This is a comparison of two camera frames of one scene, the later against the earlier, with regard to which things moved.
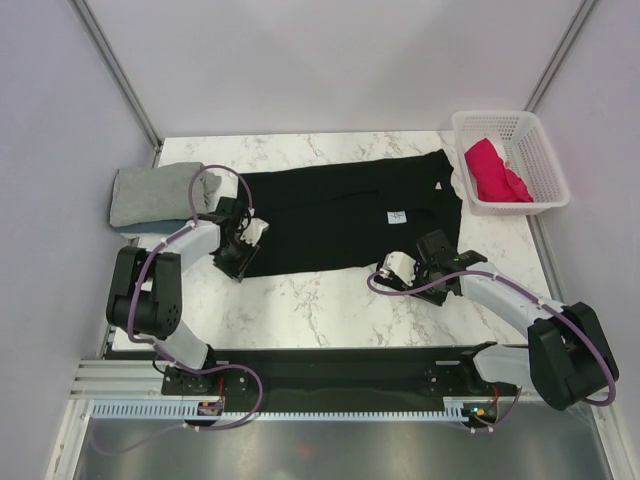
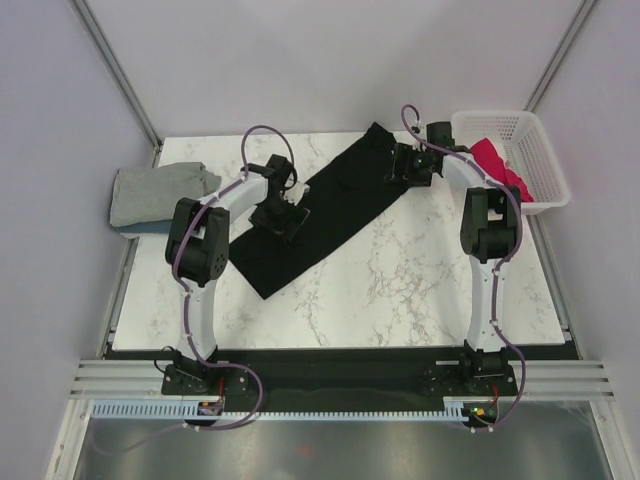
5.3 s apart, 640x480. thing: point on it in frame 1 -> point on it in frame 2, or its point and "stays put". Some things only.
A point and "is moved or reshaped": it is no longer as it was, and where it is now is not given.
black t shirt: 350,215 is moved or reshaped
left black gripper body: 239,245 -> 274,216
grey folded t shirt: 160,193 stays put
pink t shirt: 494,182 stays put
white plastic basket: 523,144 stays put
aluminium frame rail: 143,379 stays put
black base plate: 347,376 stays put
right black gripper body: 424,276 -> 415,171
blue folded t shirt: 153,227 stays put
